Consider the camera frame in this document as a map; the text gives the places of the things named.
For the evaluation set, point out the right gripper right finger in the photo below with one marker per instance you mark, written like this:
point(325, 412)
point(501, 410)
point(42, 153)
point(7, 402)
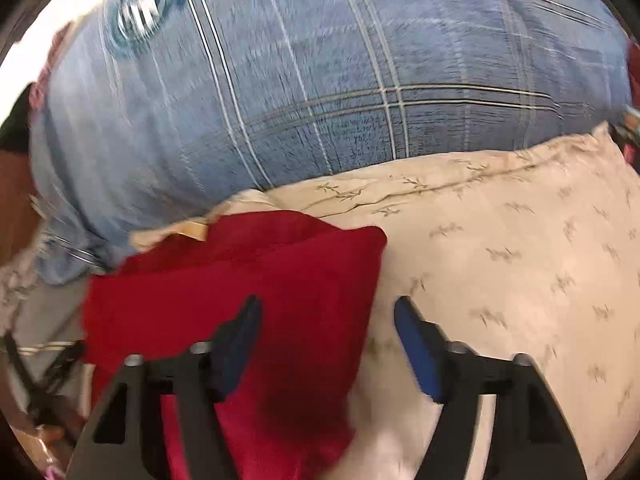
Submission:
point(530, 438)

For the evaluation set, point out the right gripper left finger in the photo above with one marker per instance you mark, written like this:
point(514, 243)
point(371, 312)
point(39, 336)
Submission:
point(124, 435)

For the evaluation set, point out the grey bed sheet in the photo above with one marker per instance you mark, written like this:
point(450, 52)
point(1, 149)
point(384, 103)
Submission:
point(44, 320)

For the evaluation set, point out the beige leaf-print pillow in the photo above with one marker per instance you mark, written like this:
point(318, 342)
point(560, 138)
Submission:
point(534, 251)

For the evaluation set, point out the blue plaid blanket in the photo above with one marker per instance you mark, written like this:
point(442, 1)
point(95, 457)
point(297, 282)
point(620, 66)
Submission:
point(157, 110)

